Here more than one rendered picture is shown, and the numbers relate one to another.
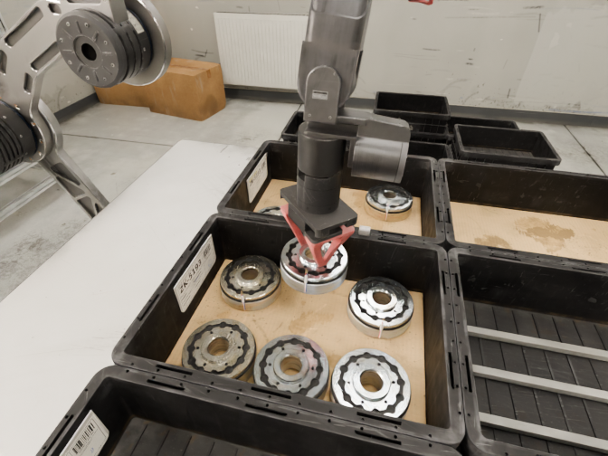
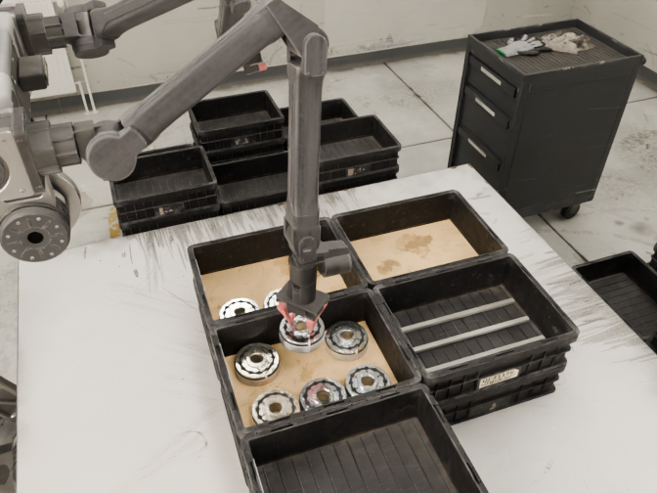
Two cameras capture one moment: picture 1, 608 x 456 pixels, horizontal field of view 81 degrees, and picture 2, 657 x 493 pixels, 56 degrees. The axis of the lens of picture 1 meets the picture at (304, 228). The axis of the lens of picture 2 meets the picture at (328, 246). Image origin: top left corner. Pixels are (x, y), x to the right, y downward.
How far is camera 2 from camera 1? 93 cm
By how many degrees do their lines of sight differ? 25
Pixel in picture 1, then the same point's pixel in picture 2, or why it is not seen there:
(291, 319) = (299, 375)
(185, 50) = not seen: outside the picture
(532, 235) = (409, 249)
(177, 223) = (114, 351)
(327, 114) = (312, 256)
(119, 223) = (54, 379)
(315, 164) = (306, 280)
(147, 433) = (267, 470)
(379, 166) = (339, 270)
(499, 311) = (411, 312)
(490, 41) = not seen: outside the picture
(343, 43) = (313, 225)
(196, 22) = not seen: outside the picture
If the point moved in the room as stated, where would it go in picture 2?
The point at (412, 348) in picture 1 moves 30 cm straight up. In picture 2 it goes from (375, 356) to (384, 263)
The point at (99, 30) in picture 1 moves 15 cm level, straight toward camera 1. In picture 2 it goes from (51, 219) to (102, 243)
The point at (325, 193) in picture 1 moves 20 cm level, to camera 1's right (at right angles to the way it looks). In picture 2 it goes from (312, 291) to (388, 257)
